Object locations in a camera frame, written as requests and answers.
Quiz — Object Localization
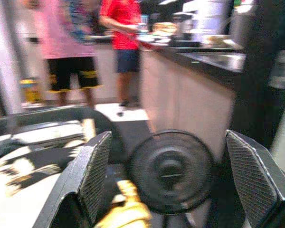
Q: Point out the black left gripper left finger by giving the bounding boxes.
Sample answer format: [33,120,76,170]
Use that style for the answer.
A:
[33,130,113,228]

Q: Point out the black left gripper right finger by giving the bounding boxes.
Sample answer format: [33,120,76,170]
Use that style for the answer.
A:
[224,129,285,228]

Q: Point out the dark plastic basket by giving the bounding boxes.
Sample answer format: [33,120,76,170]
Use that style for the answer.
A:
[0,105,125,164]

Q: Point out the yellow plastic object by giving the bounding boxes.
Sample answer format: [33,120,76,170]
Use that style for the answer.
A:
[94,180,153,228]

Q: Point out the black round fan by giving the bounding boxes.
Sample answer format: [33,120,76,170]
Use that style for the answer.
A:
[127,129,215,216]

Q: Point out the yellow and blue bottle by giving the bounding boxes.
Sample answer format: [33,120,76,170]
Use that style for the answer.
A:
[19,78,41,103]

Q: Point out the black kitchen counter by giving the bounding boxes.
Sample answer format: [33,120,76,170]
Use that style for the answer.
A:
[137,35,247,164]

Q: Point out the person in pink shirt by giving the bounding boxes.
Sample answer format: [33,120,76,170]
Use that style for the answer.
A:
[21,0,103,107]

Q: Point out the person in red shirt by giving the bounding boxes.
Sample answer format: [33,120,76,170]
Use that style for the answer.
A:
[99,0,143,107]

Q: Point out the white countertop appliance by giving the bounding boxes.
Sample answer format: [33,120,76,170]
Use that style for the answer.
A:
[181,0,230,42]

